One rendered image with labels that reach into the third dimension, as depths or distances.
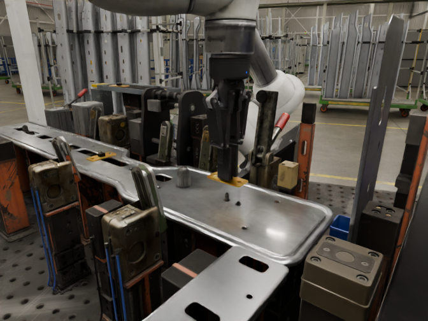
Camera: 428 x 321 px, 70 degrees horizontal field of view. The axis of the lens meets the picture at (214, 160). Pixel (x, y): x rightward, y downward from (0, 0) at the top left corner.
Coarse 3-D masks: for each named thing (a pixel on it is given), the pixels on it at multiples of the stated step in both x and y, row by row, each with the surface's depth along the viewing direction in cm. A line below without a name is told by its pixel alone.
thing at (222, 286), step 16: (224, 256) 48; (240, 256) 48; (256, 256) 48; (208, 272) 44; (224, 272) 44; (240, 272) 44; (256, 272) 44; (272, 272) 44; (288, 272) 44; (192, 288) 41; (208, 288) 41; (224, 288) 41; (240, 288) 41; (256, 288) 41; (272, 288) 41; (176, 304) 39; (208, 304) 39; (224, 304) 39; (240, 304) 39; (256, 304) 39; (144, 320) 36; (160, 320) 36; (176, 320) 36; (192, 320) 36; (224, 320) 36; (240, 320) 36
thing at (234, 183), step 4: (216, 172) 67; (208, 176) 65; (212, 176) 65; (216, 176) 65; (232, 176) 65; (216, 180) 64; (220, 180) 63; (224, 180) 63; (232, 180) 63; (236, 180) 63; (240, 180) 63; (244, 180) 63; (228, 184) 62; (232, 184) 61; (236, 184) 61; (240, 184) 61; (244, 184) 62
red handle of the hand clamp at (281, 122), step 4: (284, 116) 79; (288, 116) 79; (280, 120) 78; (284, 120) 78; (276, 124) 78; (280, 124) 78; (284, 124) 78; (276, 128) 78; (280, 128) 78; (276, 132) 77; (276, 136) 77; (272, 140) 76; (272, 144) 76; (260, 152) 74; (260, 156) 73
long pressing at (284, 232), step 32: (0, 128) 128; (32, 128) 128; (96, 160) 90; (128, 160) 89; (128, 192) 70; (160, 192) 69; (192, 192) 69; (224, 192) 69; (256, 192) 69; (192, 224) 57; (224, 224) 57; (256, 224) 57; (288, 224) 57; (320, 224) 57; (288, 256) 48
